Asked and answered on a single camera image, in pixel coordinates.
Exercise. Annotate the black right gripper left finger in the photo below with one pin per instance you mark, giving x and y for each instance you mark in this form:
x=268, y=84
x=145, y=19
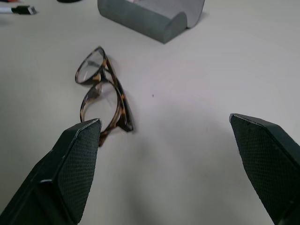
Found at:
x=70, y=164

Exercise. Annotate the white marker with black cap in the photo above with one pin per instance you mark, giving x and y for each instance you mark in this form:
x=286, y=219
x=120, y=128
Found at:
x=23, y=10

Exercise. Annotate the tortoiseshell eyeglasses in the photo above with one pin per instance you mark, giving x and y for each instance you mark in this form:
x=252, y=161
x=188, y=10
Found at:
x=122, y=94

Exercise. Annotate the grey felt glasses case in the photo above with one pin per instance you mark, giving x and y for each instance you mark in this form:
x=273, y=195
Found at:
x=140, y=16

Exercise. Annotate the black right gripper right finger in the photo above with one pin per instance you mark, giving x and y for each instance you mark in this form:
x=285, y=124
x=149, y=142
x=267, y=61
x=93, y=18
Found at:
x=267, y=159

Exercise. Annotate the small red object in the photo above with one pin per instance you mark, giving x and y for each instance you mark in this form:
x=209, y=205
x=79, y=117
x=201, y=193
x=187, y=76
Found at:
x=12, y=0

